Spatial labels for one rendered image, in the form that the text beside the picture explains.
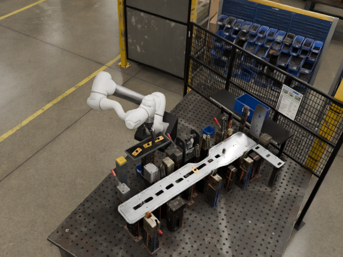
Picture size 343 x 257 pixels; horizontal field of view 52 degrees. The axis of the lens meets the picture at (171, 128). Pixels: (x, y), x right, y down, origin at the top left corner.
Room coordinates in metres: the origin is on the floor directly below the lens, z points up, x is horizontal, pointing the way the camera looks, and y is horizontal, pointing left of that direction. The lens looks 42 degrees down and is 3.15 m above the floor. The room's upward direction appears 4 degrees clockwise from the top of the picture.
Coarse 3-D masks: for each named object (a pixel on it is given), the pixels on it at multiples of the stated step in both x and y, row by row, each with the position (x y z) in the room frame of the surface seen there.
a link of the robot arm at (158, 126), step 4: (156, 116) 2.46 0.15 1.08; (160, 116) 2.49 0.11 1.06; (156, 120) 2.42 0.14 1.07; (160, 120) 2.46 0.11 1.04; (156, 124) 2.39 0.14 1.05; (160, 124) 2.45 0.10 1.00; (156, 128) 2.38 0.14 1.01; (160, 128) 2.43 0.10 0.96; (148, 132) 2.38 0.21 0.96; (156, 132) 2.39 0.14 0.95
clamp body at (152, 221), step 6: (150, 216) 1.42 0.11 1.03; (144, 222) 1.37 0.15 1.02; (150, 222) 1.35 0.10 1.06; (156, 222) 1.38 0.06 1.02; (144, 228) 1.37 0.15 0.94; (150, 228) 1.32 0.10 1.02; (156, 228) 1.35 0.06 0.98; (144, 234) 1.38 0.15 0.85; (150, 234) 1.33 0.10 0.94; (156, 234) 1.34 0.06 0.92; (144, 240) 1.37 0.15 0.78; (150, 240) 1.35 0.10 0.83; (156, 240) 1.35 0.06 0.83; (150, 246) 1.32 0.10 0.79; (156, 246) 1.34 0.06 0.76; (150, 252) 1.32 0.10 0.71
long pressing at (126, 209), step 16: (224, 144) 2.23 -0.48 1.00; (240, 144) 2.25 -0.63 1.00; (256, 144) 2.26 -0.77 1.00; (224, 160) 2.04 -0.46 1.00; (176, 176) 1.83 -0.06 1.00; (192, 176) 1.84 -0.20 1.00; (144, 192) 1.65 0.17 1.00; (176, 192) 1.67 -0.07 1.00; (128, 208) 1.50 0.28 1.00; (144, 208) 1.50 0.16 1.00
